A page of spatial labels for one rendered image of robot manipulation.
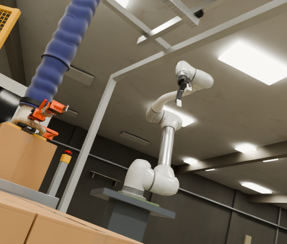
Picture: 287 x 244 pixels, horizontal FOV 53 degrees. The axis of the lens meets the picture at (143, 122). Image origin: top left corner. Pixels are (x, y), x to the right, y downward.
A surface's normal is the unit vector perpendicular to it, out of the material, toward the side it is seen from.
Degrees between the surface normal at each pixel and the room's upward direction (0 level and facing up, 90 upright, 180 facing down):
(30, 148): 90
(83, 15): 103
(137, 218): 90
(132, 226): 90
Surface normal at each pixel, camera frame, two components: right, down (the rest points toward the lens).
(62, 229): 0.60, -0.11
